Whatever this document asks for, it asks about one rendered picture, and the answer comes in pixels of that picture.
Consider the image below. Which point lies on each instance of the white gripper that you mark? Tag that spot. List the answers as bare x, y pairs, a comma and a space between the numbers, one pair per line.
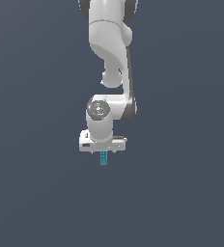
85, 143

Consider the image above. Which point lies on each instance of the small teal block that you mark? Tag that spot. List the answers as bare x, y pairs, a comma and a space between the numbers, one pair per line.
103, 158

